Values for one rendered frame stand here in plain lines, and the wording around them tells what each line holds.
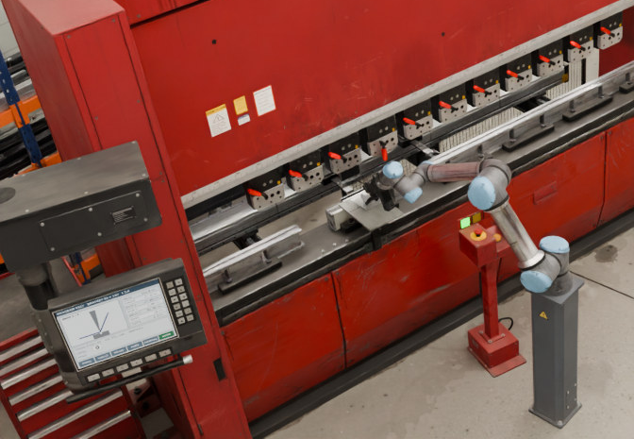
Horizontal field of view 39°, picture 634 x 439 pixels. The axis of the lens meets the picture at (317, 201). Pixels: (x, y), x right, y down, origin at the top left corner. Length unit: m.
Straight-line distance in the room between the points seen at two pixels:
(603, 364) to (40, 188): 2.90
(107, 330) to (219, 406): 1.12
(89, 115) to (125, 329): 0.73
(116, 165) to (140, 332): 0.59
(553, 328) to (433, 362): 0.93
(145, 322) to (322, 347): 1.44
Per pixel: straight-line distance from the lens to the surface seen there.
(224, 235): 4.19
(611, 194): 5.21
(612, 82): 5.02
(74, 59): 3.07
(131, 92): 3.17
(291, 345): 4.22
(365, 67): 3.87
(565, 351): 4.09
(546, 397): 4.32
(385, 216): 3.99
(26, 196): 2.90
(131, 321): 3.07
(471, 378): 4.61
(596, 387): 4.58
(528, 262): 3.66
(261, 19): 3.54
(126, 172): 2.85
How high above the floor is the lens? 3.36
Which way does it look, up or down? 35 degrees down
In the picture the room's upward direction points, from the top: 11 degrees counter-clockwise
